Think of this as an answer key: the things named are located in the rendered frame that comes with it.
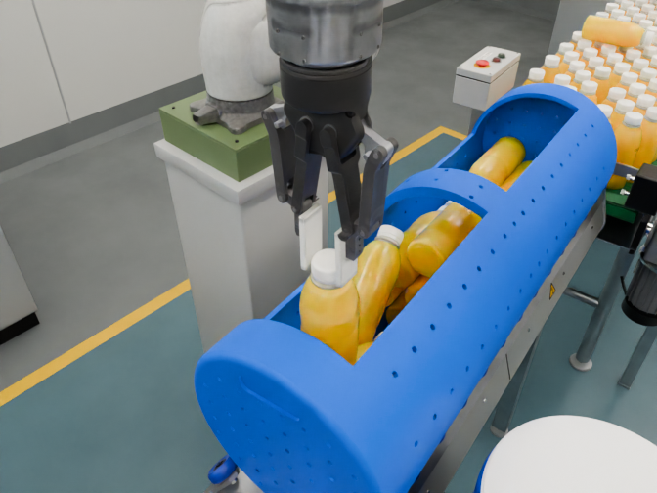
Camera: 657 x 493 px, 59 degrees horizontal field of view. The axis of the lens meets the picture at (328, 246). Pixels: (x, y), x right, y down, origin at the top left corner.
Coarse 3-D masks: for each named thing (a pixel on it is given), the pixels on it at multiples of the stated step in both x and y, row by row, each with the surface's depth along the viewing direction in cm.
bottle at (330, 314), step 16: (304, 288) 63; (320, 288) 61; (336, 288) 60; (352, 288) 62; (304, 304) 62; (320, 304) 61; (336, 304) 61; (352, 304) 62; (304, 320) 63; (320, 320) 62; (336, 320) 62; (352, 320) 63; (320, 336) 63; (336, 336) 63; (352, 336) 65; (336, 352) 65; (352, 352) 67
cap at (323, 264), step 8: (328, 248) 62; (320, 256) 61; (328, 256) 61; (312, 264) 60; (320, 264) 60; (328, 264) 60; (312, 272) 61; (320, 272) 59; (328, 272) 59; (320, 280) 60; (328, 280) 60
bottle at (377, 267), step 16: (384, 240) 87; (368, 256) 85; (384, 256) 84; (400, 256) 87; (368, 272) 84; (384, 272) 84; (368, 288) 83; (384, 288) 84; (368, 304) 82; (384, 304) 84; (368, 320) 82; (368, 336) 82
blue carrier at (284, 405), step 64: (512, 128) 123; (576, 128) 103; (448, 192) 84; (512, 192) 86; (576, 192) 97; (512, 256) 80; (256, 320) 67; (384, 320) 100; (448, 320) 69; (512, 320) 81; (256, 384) 62; (320, 384) 58; (384, 384) 61; (448, 384) 67; (256, 448) 70; (320, 448) 60; (384, 448) 59
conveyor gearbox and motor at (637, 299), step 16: (656, 224) 142; (656, 240) 143; (640, 256) 150; (656, 256) 145; (640, 272) 152; (656, 272) 146; (624, 288) 176; (640, 288) 153; (656, 288) 150; (624, 304) 161; (640, 304) 155; (656, 304) 153; (640, 320) 157; (656, 320) 156
